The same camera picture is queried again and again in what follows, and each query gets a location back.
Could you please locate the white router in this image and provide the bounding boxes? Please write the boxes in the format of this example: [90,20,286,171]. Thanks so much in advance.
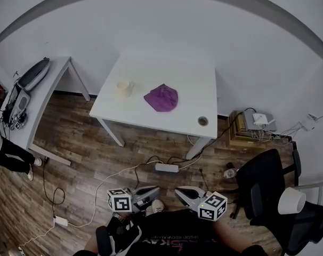
[252,113,269,125]

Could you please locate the person's left forearm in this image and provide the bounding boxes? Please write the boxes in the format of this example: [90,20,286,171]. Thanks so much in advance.
[78,212,130,256]

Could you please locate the long grey oval device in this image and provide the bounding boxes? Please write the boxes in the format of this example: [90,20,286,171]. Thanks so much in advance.
[17,58,51,92]

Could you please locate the grey flat box device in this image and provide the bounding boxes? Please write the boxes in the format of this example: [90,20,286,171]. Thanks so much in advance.
[243,111,278,133]

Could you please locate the person's white shoe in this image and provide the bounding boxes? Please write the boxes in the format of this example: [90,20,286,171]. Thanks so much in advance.
[145,199,165,216]

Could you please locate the white power strip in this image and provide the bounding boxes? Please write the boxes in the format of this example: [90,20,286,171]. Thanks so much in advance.
[154,163,180,174]

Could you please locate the cream cup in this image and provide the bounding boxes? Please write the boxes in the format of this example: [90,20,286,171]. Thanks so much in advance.
[116,79,136,99]

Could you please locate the person's black shirt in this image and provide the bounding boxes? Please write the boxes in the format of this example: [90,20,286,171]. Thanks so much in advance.
[136,209,223,256]

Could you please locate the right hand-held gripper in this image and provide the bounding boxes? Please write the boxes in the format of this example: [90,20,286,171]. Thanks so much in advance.
[174,186,228,222]

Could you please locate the grey side table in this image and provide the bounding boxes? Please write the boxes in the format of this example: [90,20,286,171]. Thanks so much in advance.
[0,56,92,166]

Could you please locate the black white strapped device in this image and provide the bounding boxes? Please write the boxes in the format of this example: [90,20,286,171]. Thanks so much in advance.
[95,217,142,256]

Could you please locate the grey device with cables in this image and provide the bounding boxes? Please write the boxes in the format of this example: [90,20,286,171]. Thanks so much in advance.
[5,87,31,124]

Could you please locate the black office chair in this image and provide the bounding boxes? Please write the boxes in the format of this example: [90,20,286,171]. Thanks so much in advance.
[230,148,323,256]

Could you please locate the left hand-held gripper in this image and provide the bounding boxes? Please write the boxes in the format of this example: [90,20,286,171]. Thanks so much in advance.
[107,186,162,213]

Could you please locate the person's right forearm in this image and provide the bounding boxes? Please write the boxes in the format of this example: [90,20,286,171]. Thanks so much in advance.
[214,219,261,256]

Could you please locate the stack of cardboard boxes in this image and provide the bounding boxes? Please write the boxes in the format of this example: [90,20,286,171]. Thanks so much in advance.
[228,110,277,151]

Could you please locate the white power adapter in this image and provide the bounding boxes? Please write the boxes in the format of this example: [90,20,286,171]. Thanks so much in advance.
[53,215,69,227]

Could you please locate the purple cloth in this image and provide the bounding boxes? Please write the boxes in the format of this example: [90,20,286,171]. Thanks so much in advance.
[143,83,179,113]

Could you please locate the white cable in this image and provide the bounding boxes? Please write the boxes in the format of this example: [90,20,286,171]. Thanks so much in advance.
[17,160,165,253]

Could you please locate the black looped cable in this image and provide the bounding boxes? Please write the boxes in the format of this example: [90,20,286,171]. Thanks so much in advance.
[41,157,66,220]

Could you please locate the white table surface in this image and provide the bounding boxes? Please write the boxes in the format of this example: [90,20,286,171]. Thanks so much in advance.
[89,51,219,160]

